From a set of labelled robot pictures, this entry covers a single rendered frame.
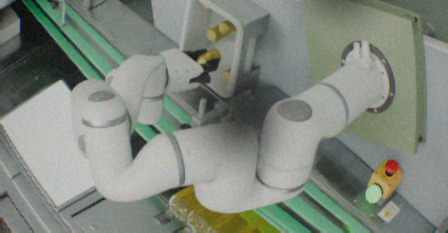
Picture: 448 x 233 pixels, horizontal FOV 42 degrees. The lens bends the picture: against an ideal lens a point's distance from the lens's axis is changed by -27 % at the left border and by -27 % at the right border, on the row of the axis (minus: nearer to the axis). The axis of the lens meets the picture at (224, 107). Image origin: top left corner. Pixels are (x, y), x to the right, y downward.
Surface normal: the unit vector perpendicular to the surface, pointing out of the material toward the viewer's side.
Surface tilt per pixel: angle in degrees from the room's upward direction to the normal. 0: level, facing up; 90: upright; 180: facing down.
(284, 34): 0
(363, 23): 4
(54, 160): 90
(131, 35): 90
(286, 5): 0
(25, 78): 90
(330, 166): 90
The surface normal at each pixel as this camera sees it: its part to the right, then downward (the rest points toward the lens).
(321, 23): -0.69, 0.40
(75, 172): 0.12, -0.71
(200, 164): 0.36, 0.19
